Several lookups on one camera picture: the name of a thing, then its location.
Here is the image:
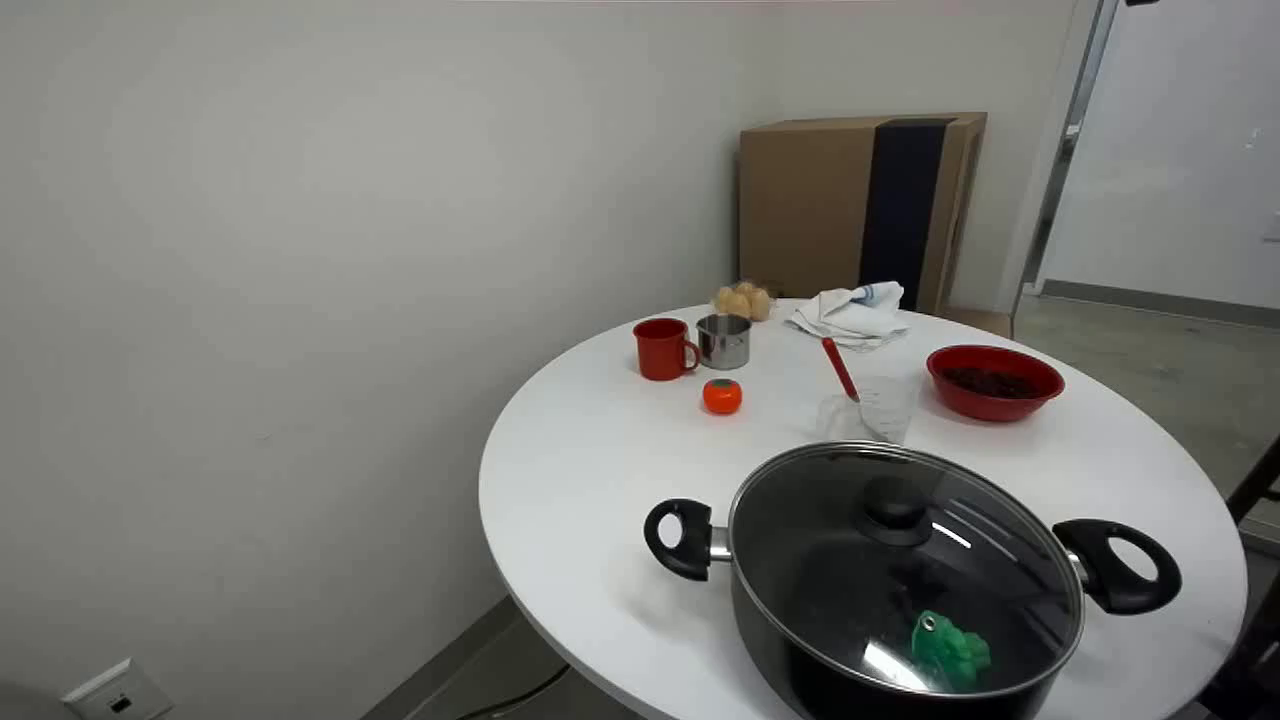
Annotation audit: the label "orange handled metal spoon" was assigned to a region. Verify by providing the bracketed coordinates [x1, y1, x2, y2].
[817, 333, 868, 409]

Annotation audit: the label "stainless steel cup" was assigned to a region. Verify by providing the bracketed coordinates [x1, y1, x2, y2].
[691, 311, 754, 371]

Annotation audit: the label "colourless plastic measuring cup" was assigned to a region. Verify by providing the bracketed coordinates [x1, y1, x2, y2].
[820, 371, 928, 455]

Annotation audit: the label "red bowl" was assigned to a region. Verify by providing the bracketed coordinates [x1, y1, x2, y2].
[923, 341, 1067, 429]

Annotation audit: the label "red mug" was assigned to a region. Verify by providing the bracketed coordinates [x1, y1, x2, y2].
[629, 315, 702, 385]

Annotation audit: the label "small orange cap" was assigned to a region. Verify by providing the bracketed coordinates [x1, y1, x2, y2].
[700, 375, 748, 422]

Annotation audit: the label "beige plush object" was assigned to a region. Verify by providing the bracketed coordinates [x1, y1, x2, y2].
[709, 275, 777, 326]

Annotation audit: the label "black cooking pot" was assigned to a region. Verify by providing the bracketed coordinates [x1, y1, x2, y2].
[641, 439, 1187, 720]

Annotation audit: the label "white cloth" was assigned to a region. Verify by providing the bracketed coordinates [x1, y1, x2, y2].
[779, 275, 911, 351]

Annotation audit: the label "brown cardboard box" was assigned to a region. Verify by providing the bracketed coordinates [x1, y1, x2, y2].
[733, 107, 990, 321]

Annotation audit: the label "glass pot lid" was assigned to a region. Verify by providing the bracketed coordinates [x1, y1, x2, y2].
[726, 439, 1089, 705]

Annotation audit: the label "dark beans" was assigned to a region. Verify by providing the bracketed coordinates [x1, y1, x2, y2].
[948, 364, 1044, 401]

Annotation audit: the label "green toy object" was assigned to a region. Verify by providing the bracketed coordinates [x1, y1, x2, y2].
[908, 608, 995, 692]

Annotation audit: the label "metal pole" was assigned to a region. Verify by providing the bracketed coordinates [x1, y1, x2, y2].
[1008, 0, 1122, 338]

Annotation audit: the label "dark chair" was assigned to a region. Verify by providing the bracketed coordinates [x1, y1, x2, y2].
[1195, 437, 1280, 720]

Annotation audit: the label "black floor cable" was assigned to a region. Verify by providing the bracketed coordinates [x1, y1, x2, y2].
[456, 661, 570, 720]

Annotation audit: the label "white wall outlet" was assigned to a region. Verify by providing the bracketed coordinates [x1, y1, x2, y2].
[60, 655, 174, 720]

